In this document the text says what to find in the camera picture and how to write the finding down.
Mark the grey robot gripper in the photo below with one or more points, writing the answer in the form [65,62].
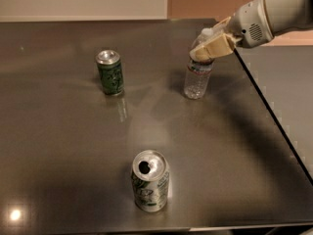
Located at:
[250,23]

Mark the clear plastic water bottle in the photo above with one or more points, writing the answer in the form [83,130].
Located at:
[197,77]

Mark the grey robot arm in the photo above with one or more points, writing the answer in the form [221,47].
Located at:
[288,15]

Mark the grey side table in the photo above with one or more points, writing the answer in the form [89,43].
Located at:
[284,74]

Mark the green soda can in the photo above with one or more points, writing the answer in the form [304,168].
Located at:
[110,72]

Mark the white opened soda can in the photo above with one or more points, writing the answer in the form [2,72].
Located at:
[150,180]

